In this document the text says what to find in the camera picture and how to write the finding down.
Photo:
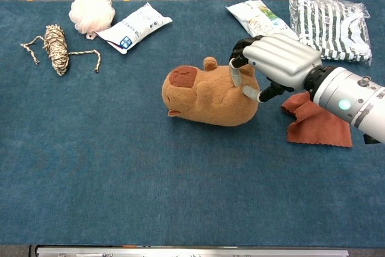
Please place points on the pale pink bath pouf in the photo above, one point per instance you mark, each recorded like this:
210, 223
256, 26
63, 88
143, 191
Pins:
90, 13

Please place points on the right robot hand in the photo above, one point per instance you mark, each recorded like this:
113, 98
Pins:
279, 58

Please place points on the white snack bag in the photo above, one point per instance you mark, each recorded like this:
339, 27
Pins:
258, 17

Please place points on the blue table mat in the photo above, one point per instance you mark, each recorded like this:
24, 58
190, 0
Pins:
150, 163

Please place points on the white blue-label pouch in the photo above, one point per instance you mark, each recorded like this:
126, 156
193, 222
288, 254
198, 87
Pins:
135, 28

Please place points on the aluminium frame rail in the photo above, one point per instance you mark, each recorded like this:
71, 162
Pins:
192, 251

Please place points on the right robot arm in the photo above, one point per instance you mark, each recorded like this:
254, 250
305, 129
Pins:
349, 94

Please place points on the rust orange cloth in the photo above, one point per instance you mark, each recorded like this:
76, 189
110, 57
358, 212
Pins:
319, 127

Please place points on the bagged striped shirt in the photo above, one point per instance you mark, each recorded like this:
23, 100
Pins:
331, 28

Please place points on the brown capybara plush toy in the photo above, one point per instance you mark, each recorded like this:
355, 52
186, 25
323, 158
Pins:
207, 97

